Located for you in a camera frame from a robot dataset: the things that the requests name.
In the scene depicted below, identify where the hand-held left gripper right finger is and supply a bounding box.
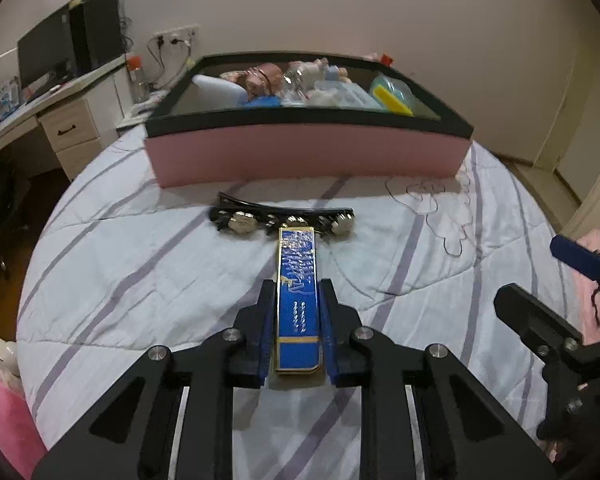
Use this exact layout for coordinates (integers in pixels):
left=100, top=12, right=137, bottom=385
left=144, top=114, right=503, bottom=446
left=319, top=279, right=560, bottom=480

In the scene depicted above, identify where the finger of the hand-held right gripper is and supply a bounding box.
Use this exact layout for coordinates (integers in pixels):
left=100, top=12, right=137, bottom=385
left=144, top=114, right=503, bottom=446
left=549, top=233, right=600, bottom=282
left=493, top=283, right=589, bottom=362

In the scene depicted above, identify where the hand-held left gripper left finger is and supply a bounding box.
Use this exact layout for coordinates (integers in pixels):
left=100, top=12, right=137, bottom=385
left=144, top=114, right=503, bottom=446
left=32, top=279, right=277, bottom=480

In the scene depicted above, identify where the blue and gold box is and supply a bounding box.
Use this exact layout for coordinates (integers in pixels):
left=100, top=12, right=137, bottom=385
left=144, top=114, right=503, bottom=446
left=273, top=226, right=324, bottom=377

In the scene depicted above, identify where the pink box with black rim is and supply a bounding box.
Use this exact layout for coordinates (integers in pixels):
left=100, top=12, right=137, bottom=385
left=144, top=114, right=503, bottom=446
left=143, top=51, right=475, bottom=189

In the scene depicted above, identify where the blue tube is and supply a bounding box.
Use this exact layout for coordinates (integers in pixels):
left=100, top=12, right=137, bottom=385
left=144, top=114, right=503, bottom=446
left=241, top=94, right=282, bottom=109

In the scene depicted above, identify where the yellow green packet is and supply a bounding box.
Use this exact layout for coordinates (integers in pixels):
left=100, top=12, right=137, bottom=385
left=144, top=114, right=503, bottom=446
left=372, top=85, right=414, bottom=117

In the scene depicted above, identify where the teal packet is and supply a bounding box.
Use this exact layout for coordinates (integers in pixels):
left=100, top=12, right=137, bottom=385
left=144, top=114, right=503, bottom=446
left=375, top=72, right=417, bottom=103

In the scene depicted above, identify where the white round device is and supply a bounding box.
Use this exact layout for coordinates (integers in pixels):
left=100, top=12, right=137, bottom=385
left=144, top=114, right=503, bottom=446
left=192, top=74, right=249, bottom=112

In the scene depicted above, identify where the clear plastic bottle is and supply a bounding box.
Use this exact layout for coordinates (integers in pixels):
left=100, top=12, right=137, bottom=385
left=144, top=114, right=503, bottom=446
left=280, top=59, right=312, bottom=107

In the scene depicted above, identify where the small cream plush toy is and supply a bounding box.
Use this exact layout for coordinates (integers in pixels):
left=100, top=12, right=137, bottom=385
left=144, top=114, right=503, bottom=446
left=307, top=57, right=342, bottom=92

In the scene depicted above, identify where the pink blanket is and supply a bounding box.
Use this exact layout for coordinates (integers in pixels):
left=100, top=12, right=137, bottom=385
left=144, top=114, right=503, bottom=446
left=567, top=229, right=600, bottom=343

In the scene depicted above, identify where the black beaded hair clip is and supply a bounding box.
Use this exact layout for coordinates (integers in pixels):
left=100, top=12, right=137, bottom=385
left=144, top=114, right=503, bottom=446
left=208, top=191, right=357, bottom=239

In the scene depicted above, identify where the white door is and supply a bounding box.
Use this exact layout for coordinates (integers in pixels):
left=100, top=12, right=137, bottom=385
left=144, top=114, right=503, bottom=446
left=535, top=20, right=600, bottom=196

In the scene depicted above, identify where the pink cloth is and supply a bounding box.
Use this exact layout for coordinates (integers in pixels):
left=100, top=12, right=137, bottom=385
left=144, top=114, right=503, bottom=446
left=0, top=359, right=49, bottom=467

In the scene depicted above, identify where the white desk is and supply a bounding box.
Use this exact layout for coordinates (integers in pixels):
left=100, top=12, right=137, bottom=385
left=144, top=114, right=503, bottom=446
left=0, top=54, right=132, bottom=182

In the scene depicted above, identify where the bottle with orange cap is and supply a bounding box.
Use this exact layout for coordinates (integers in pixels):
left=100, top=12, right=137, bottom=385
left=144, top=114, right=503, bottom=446
left=127, top=55, right=152, bottom=104

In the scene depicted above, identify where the black office chair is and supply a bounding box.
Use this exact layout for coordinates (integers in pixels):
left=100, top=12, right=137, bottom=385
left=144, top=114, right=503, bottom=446
left=0, top=154, right=32, bottom=278

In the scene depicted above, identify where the black computer tower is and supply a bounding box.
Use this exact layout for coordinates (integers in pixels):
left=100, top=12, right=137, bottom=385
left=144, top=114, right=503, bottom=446
left=68, top=0, right=124, bottom=77

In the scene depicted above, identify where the blue and white box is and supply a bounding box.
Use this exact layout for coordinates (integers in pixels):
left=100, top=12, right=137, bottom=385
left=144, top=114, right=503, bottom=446
left=0, top=77, right=22, bottom=117

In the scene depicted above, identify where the black computer monitor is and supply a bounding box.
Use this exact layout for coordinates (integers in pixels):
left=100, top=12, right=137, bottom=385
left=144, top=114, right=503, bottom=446
left=17, top=2, right=79, bottom=92

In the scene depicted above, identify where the black power cable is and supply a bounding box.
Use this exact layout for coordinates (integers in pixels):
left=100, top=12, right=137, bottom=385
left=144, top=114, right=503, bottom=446
left=147, top=35, right=193, bottom=92

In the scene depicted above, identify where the white wall socket strip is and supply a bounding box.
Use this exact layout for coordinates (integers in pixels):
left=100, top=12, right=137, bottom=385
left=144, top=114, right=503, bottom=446
left=152, top=22, right=201, bottom=47

